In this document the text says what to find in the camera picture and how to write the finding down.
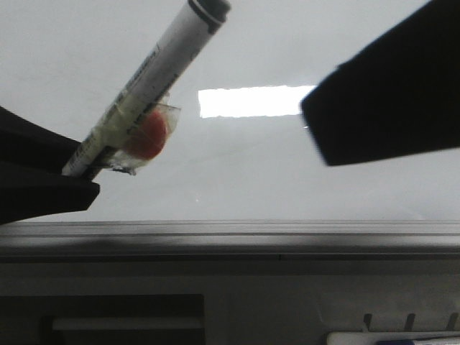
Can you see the white whiteboard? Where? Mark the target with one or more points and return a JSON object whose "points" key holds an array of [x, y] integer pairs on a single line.
{"points": [[240, 173]]}

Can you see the blue capped marker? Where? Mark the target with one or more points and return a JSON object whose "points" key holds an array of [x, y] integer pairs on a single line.
{"points": [[445, 337]]}

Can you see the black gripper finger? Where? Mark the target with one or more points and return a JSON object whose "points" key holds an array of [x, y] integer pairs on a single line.
{"points": [[27, 193], [399, 96], [26, 144]]}

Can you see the white marker tray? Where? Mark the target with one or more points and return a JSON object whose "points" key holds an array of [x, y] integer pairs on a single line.
{"points": [[388, 312]]}

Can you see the white black whiteboard marker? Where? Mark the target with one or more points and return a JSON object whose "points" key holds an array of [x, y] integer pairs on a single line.
{"points": [[109, 143]]}

